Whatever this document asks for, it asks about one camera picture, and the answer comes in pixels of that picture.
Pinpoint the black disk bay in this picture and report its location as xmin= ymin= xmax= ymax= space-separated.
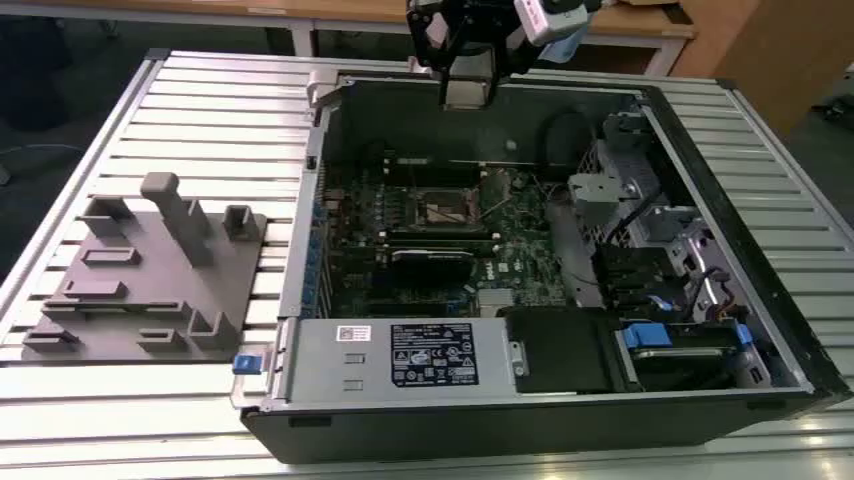
xmin=592 ymin=243 xmax=693 ymax=321

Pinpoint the wooden desk white frame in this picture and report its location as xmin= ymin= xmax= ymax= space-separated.
xmin=0 ymin=0 xmax=316 ymax=57
xmin=293 ymin=0 xmax=701 ymax=77

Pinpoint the black PC case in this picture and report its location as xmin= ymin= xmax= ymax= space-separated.
xmin=230 ymin=67 xmax=854 ymax=465

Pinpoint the silver power supply unit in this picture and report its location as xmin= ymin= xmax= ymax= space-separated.
xmin=266 ymin=317 xmax=520 ymax=404

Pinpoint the grey parts rack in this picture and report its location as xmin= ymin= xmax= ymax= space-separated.
xmin=19 ymin=172 xmax=270 ymax=362

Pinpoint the grey metal support bar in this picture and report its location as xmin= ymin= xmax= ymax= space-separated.
xmin=545 ymin=199 xmax=606 ymax=309

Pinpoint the wooden cabinet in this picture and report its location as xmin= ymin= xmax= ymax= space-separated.
xmin=666 ymin=0 xmax=854 ymax=139

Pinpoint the perforated metal drive cage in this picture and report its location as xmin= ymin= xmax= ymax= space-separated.
xmin=566 ymin=112 xmax=676 ymax=249

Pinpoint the silver CPU plate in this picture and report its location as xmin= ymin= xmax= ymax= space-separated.
xmin=444 ymin=74 xmax=497 ymax=110

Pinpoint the black graphics card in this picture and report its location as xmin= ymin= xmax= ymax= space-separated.
xmin=390 ymin=248 xmax=476 ymax=291

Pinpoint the yellow red wire bundle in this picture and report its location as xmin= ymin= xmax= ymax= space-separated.
xmin=704 ymin=292 xmax=740 ymax=324

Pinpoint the CPU socket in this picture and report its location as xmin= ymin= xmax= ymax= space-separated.
xmin=412 ymin=188 xmax=488 ymax=232

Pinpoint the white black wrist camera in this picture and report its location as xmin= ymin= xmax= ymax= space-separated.
xmin=514 ymin=0 xmax=597 ymax=47

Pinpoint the black chair base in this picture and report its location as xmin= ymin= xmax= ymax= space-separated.
xmin=811 ymin=69 xmax=854 ymax=124

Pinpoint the green motherboard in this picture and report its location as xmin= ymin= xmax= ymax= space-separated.
xmin=318 ymin=162 xmax=586 ymax=320

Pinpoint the black power cable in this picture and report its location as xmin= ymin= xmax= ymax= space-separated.
xmin=604 ymin=194 xmax=669 ymax=249

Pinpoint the grey case handle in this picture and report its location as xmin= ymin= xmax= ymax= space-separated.
xmin=306 ymin=69 xmax=344 ymax=109

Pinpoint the hard disk in blue carrier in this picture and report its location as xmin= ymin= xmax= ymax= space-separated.
xmin=617 ymin=322 xmax=756 ymax=392

